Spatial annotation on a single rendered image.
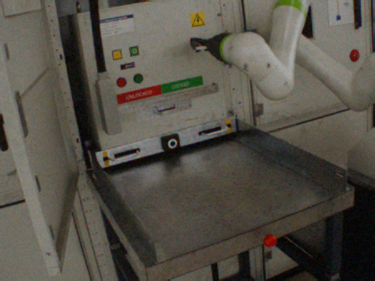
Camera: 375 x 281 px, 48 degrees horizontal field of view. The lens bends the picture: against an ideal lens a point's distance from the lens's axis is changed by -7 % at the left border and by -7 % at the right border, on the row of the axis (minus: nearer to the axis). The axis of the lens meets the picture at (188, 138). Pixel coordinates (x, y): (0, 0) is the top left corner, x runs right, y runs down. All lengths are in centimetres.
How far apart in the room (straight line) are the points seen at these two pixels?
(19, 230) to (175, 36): 88
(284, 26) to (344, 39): 66
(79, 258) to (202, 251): 78
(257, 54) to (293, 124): 80
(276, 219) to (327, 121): 98
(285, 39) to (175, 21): 40
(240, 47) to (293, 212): 45
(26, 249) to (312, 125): 129
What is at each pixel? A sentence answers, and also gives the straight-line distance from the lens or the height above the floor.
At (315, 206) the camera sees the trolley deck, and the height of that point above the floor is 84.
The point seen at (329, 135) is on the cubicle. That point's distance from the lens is 208.
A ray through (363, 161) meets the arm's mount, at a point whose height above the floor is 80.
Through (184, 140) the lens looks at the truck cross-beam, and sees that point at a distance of 162.
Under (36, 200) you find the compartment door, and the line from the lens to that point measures 99.
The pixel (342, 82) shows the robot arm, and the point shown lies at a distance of 169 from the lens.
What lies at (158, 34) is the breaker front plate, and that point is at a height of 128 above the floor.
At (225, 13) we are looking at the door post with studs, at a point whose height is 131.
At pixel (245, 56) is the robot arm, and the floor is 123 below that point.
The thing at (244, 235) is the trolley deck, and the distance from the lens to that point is 110.
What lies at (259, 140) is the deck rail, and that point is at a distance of 158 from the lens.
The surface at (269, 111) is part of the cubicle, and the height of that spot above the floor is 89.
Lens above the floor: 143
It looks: 19 degrees down
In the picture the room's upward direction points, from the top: 8 degrees counter-clockwise
